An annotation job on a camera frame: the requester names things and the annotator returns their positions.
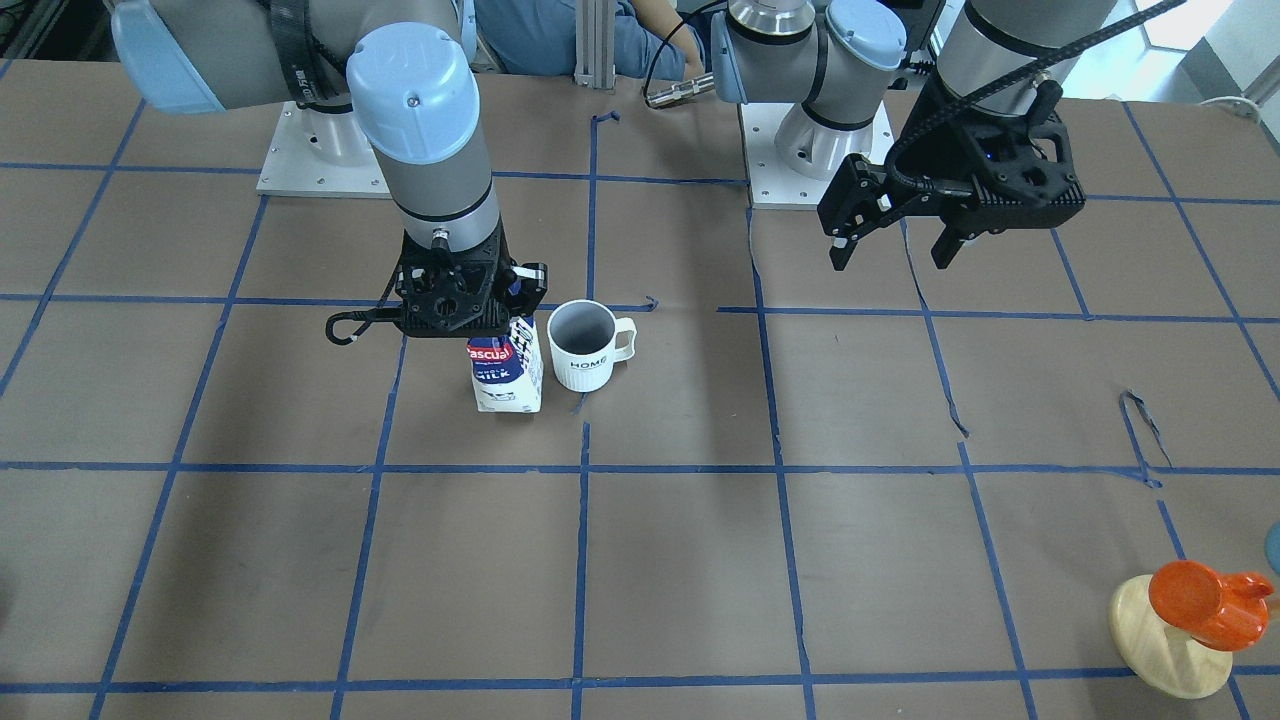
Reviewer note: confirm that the blue white milk carton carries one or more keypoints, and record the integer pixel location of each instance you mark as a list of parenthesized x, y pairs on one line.
[(507, 370)]

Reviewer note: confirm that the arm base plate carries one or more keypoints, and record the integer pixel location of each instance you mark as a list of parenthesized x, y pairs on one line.
[(321, 155), (780, 170)]

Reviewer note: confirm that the white ribbed mug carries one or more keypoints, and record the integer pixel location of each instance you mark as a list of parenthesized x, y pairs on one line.
[(586, 341)]

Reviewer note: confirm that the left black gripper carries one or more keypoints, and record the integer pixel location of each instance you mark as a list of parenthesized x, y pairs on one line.
[(938, 142)]

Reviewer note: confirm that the aluminium frame post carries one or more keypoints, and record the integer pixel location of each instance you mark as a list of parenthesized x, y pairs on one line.
[(594, 45)]

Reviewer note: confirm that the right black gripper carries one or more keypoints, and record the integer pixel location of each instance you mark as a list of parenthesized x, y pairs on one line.
[(529, 279)]

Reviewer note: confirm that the orange mug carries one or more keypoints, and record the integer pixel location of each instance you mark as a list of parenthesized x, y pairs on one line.
[(1224, 612)]

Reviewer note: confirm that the blue mug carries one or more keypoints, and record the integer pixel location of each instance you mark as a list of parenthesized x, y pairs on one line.
[(1271, 547)]

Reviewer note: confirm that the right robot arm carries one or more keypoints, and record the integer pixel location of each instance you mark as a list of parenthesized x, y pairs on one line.
[(402, 69)]

